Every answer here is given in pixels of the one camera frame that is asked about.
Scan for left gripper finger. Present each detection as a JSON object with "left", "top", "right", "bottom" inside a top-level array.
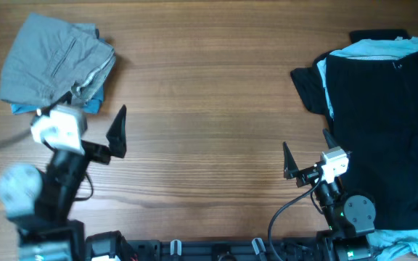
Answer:
[
  {"left": 36, "top": 91, "right": 73, "bottom": 116},
  {"left": 106, "top": 105, "right": 127, "bottom": 158}
]

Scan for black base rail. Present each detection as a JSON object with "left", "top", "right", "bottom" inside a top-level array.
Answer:
[{"left": 85, "top": 231, "right": 373, "bottom": 261}]

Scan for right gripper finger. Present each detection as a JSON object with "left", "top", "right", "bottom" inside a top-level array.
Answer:
[
  {"left": 282, "top": 141, "right": 299, "bottom": 179},
  {"left": 322, "top": 128, "right": 339, "bottom": 149}
]

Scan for grey shorts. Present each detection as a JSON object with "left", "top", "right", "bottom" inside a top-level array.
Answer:
[{"left": 0, "top": 12, "right": 117, "bottom": 109}]

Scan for light blue garment in pile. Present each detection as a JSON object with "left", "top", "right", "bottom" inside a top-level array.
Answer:
[{"left": 316, "top": 36, "right": 418, "bottom": 261}]

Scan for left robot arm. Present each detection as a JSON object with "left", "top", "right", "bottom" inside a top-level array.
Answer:
[{"left": 0, "top": 92, "right": 127, "bottom": 260}]

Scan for black garment in pile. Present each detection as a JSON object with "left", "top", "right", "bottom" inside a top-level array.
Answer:
[{"left": 290, "top": 28, "right": 418, "bottom": 231}]

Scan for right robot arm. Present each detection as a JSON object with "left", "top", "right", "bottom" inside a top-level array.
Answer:
[{"left": 279, "top": 129, "right": 376, "bottom": 261}]

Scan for folded blue denim jeans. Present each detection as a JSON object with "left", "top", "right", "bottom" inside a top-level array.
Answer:
[{"left": 9, "top": 28, "right": 105, "bottom": 115}]

